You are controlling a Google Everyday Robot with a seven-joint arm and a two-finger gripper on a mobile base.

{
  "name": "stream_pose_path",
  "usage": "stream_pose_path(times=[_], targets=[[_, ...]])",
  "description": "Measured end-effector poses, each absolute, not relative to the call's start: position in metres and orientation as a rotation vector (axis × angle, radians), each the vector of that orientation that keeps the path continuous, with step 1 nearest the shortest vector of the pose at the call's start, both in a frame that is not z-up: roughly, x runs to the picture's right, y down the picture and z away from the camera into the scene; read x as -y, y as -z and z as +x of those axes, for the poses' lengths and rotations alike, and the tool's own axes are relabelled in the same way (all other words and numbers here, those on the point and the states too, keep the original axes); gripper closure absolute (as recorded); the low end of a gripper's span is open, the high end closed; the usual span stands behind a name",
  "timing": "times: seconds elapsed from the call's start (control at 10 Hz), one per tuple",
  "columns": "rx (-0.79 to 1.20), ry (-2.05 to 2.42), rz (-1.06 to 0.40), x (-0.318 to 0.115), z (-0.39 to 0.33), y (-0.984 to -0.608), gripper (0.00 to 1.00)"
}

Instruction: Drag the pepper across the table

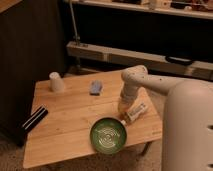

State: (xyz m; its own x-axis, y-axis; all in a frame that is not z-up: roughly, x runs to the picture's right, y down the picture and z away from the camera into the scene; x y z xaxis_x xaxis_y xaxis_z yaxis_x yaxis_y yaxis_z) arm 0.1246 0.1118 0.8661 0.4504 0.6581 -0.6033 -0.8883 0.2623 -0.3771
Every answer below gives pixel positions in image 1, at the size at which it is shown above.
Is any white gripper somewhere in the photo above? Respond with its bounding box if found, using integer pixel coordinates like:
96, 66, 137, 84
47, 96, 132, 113
124, 103, 148, 124

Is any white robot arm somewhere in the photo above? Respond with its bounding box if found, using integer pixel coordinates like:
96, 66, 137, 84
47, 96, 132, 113
118, 65, 213, 171

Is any long grey case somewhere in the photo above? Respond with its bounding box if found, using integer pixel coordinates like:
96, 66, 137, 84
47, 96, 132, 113
66, 41, 213, 80

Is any blue sponge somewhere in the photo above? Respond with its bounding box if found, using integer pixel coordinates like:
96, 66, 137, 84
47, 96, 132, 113
89, 80, 103, 95

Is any wooden folding table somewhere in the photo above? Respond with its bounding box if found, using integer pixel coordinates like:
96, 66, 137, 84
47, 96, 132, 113
22, 68, 163, 170

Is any white upside-down cup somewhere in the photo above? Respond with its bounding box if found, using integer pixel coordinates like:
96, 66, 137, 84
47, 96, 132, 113
49, 72, 65, 92

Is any metal pole stand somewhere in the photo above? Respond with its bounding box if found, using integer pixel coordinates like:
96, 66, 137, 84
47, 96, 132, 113
69, 0, 87, 47

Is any black striped bar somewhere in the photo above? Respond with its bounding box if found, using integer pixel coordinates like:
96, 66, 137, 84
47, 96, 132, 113
13, 105, 50, 148

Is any wooden shelf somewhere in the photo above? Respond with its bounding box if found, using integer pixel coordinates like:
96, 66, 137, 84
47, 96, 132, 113
63, 0, 213, 21

